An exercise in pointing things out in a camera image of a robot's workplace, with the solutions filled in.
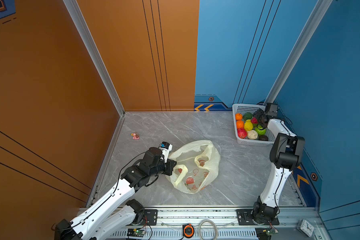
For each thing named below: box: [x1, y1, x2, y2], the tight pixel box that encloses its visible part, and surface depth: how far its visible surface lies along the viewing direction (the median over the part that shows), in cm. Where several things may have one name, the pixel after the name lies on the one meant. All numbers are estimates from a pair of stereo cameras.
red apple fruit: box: [237, 127, 248, 139], surface depth 101 cm
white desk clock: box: [297, 218, 315, 238], surface depth 71 cm
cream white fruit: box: [247, 129, 258, 140], surface depth 101 cm
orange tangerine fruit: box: [236, 120, 245, 129], surface depth 107 cm
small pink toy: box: [131, 132, 140, 140], surface depth 104 cm
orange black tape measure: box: [182, 223, 195, 239], surface depth 69 cm
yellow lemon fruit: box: [244, 119, 254, 131], surface depth 107 cm
